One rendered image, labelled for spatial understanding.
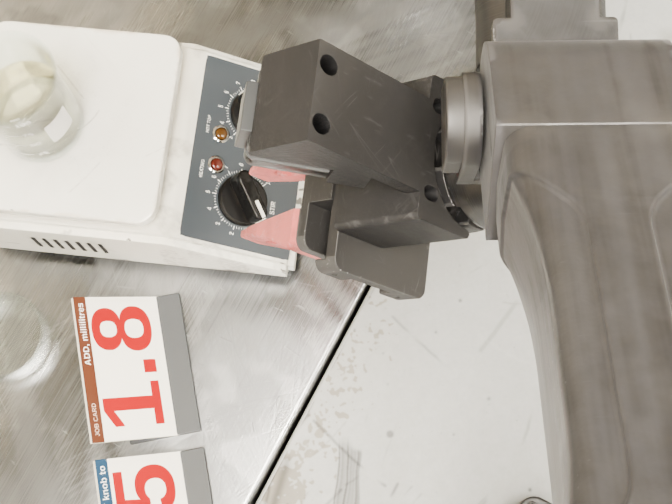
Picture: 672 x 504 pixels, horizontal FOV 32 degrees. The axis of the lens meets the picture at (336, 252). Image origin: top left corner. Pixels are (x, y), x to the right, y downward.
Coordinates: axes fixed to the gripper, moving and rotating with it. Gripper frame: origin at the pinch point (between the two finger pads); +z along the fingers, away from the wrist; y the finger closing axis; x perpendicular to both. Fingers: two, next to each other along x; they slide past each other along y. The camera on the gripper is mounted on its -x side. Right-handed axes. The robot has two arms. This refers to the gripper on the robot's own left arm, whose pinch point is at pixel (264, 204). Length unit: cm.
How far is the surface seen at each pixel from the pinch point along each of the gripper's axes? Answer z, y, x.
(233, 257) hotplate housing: 7.8, 1.0, 4.9
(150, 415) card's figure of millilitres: 12.7, 10.8, 4.2
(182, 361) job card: 12.6, 7.1, 5.9
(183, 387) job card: 12.3, 8.8, 6.1
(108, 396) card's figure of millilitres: 13.4, 10.1, 1.4
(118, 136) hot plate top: 10.3, -4.5, -3.1
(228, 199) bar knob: 7.5, -2.3, 3.5
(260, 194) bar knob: 6.8, -3.1, 5.5
